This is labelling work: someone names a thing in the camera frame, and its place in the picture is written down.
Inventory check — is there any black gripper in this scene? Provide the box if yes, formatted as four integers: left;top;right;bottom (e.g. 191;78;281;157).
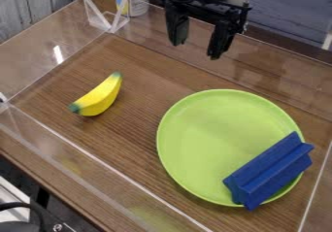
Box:
165;0;251;60

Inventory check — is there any yellow toy banana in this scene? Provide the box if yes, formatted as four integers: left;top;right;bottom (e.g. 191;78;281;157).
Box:
69;72;121;116

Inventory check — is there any blue plastic block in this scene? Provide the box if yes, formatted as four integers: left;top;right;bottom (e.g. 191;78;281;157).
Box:
222;132;313;211

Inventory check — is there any green round plate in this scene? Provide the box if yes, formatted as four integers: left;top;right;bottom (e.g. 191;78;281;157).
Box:
155;89;301;208

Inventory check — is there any clear acrylic enclosure wall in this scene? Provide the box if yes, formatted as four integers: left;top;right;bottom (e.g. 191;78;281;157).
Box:
0;0;332;232

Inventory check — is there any black cable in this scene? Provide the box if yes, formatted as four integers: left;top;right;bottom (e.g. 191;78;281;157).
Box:
0;202;55;232

